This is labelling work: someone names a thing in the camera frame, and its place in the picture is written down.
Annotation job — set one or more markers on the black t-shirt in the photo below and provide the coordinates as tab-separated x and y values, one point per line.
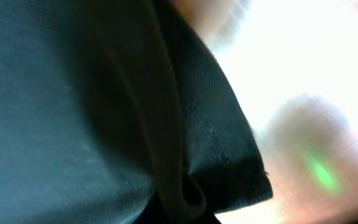
117	112

